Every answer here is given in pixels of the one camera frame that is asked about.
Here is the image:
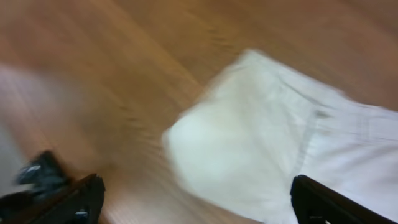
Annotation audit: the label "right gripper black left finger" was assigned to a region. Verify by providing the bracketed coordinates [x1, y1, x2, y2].
[1, 174, 105, 224]

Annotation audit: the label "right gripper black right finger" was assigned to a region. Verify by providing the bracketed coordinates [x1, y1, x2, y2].
[290, 175, 397, 224]

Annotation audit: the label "beige cotton shorts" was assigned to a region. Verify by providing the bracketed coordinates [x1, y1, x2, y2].
[163, 50, 397, 223]

